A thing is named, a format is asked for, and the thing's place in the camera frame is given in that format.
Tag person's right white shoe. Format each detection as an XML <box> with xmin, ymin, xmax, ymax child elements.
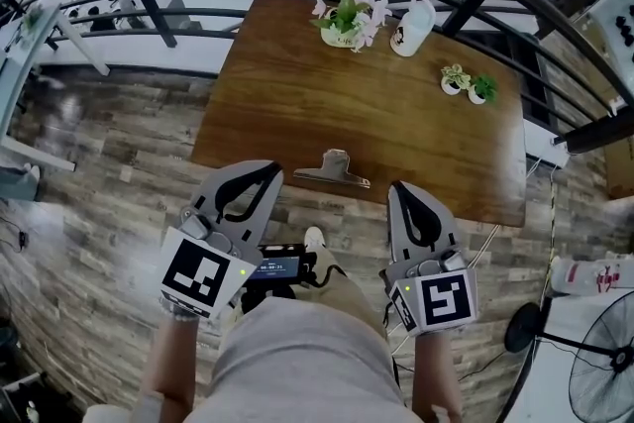
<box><xmin>302</xmin><ymin>226</ymin><xmax>327</xmax><ymax>254</ymax></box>

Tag brown cardboard box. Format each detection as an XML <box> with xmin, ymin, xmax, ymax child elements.
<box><xmin>603</xmin><ymin>138</ymin><xmax>634</xmax><ymax>199</ymax></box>

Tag large metal binder clip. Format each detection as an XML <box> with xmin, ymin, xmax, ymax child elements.
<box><xmin>292</xmin><ymin>149</ymin><xmax>371</xmax><ymax>190</ymax></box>

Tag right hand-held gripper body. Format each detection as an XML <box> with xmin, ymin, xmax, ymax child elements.
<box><xmin>378</xmin><ymin>250</ymin><xmax>479</xmax><ymax>338</ymax></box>

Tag black device with screen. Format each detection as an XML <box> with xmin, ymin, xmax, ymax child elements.
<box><xmin>241</xmin><ymin>242</ymin><xmax>318</xmax><ymax>313</ymax></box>

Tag person's right forearm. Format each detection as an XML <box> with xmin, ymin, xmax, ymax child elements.
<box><xmin>409</xmin><ymin>331</ymin><xmax>465</xmax><ymax>423</ymax></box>

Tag small leafy plant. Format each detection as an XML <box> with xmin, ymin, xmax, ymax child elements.
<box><xmin>19</xmin><ymin>4</ymin><xmax>46</xmax><ymax>31</ymax></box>

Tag white panel with black parts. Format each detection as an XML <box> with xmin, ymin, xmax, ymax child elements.
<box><xmin>588</xmin><ymin>0</ymin><xmax>634</xmax><ymax>65</ymax></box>

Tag small white pot variegated plant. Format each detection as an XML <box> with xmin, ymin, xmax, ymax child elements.
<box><xmin>439</xmin><ymin>62</ymin><xmax>472</xmax><ymax>95</ymax></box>

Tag white mug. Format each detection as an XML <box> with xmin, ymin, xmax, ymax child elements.
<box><xmin>389</xmin><ymin>0</ymin><xmax>437</xmax><ymax>58</ymax></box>

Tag white plastic bag red print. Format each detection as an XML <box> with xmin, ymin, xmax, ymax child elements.
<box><xmin>549</xmin><ymin>254</ymin><xmax>634</xmax><ymax>297</ymax></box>

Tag white desk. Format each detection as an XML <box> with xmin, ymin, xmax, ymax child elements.
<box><xmin>0</xmin><ymin>4</ymin><xmax>111</xmax><ymax>172</ymax></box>

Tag person's khaki trousers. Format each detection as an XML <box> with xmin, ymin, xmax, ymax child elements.
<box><xmin>217</xmin><ymin>245</ymin><xmax>390</xmax><ymax>343</ymax></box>

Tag small white pot green plant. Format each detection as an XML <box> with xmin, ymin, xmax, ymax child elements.
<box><xmin>467</xmin><ymin>73</ymin><xmax>499</xmax><ymax>106</ymax></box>

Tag black standing fan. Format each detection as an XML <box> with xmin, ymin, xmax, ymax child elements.
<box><xmin>504</xmin><ymin>289</ymin><xmax>634</xmax><ymax>423</ymax></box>

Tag wooden table with black legs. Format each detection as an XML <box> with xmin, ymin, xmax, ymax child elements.
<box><xmin>190</xmin><ymin>0</ymin><xmax>527</xmax><ymax>229</ymax></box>

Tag person's light t-shirt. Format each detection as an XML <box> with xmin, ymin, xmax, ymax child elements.
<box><xmin>81</xmin><ymin>296</ymin><xmax>410</xmax><ymax>423</ymax></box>

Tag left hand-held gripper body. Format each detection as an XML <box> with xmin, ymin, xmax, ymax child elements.
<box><xmin>158</xmin><ymin>207</ymin><xmax>264</xmax><ymax>321</ymax></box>

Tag white pot with pink flowers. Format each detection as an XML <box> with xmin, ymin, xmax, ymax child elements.
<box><xmin>309</xmin><ymin>0</ymin><xmax>393</xmax><ymax>54</ymax></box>

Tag person's left forearm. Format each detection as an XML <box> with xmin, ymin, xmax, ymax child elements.
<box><xmin>141</xmin><ymin>314</ymin><xmax>202</xmax><ymax>423</ymax></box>

